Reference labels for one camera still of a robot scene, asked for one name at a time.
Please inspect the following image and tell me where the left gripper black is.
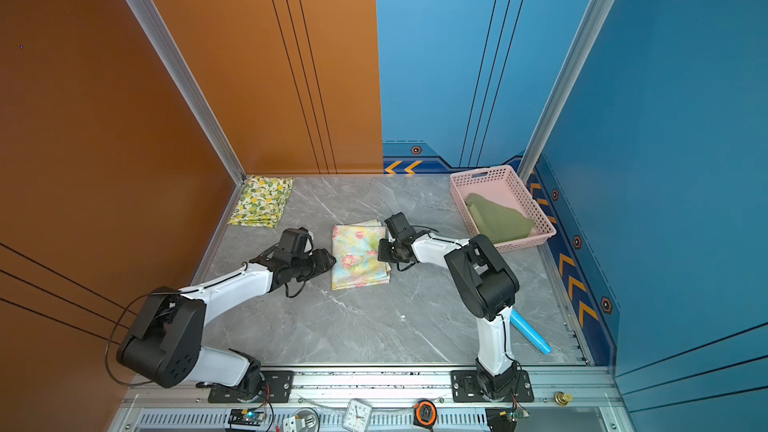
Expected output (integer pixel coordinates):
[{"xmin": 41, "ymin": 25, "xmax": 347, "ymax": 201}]
[{"xmin": 292, "ymin": 247, "xmax": 339, "ymax": 281}]

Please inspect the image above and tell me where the pastel floral skirt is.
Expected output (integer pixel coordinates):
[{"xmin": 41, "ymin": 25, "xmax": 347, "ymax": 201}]
[{"xmin": 331, "ymin": 220, "xmax": 391, "ymax": 291}]

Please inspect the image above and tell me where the lemon print skirt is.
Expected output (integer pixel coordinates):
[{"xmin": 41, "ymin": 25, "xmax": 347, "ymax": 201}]
[{"xmin": 228, "ymin": 176, "xmax": 294, "ymax": 228}]

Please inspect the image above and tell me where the olive green skirt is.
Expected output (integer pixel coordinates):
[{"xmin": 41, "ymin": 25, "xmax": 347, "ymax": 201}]
[{"xmin": 465, "ymin": 193, "xmax": 535, "ymax": 244}]

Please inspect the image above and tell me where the pink plastic basket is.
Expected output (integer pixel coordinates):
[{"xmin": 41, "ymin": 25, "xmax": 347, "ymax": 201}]
[{"xmin": 450, "ymin": 165, "xmax": 556, "ymax": 252}]

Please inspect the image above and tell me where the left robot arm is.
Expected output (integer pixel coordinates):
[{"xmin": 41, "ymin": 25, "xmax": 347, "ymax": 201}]
[{"xmin": 116, "ymin": 227, "xmax": 336, "ymax": 401}]

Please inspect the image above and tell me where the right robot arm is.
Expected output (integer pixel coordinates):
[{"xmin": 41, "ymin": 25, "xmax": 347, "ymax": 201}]
[{"xmin": 378, "ymin": 213, "xmax": 522, "ymax": 401}]

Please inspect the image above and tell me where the light blue plastic tube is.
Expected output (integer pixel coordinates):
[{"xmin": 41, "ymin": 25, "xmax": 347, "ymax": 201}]
[{"xmin": 509, "ymin": 309, "xmax": 552, "ymax": 355}]

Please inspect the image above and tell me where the white square clock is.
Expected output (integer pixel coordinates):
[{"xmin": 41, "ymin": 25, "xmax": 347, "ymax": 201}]
[{"xmin": 342, "ymin": 399, "xmax": 373, "ymax": 432}]

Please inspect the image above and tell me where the white power plug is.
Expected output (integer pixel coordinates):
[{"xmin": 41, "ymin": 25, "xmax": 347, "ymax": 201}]
[{"xmin": 281, "ymin": 408, "xmax": 320, "ymax": 432}]

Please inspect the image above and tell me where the green circuit board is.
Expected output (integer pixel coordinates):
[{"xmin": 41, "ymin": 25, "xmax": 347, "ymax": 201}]
[{"xmin": 227, "ymin": 408, "xmax": 268, "ymax": 431}]

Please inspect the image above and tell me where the orange black tape measure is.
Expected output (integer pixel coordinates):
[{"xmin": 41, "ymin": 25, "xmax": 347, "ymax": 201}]
[{"xmin": 413, "ymin": 399, "xmax": 437, "ymax": 431}]

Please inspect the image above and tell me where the brass round knob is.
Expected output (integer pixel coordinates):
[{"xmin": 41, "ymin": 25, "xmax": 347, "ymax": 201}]
[{"xmin": 554, "ymin": 391, "xmax": 573, "ymax": 406}]

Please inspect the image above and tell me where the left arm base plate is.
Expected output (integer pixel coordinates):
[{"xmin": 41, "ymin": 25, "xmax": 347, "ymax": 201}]
[{"xmin": 207, "ymin": 370, "xmax": 295, "ymax": 404}]

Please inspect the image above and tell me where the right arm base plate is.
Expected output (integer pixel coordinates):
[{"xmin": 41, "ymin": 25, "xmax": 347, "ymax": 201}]
[{"xmin": 450, "ymin": 366, "xmax": 535, "ymax": 403}]

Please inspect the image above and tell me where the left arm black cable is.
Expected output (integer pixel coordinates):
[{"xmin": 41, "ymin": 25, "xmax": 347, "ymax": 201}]
[{"xmin": 104, "ymin": 305, "xmax": 157, "ymax": 388}]

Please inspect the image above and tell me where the black board with wires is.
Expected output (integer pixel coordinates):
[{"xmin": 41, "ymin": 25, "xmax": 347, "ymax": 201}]
[{"xmin": 485, "ymin": 406, "xmax": 530, "ymax": 432}]

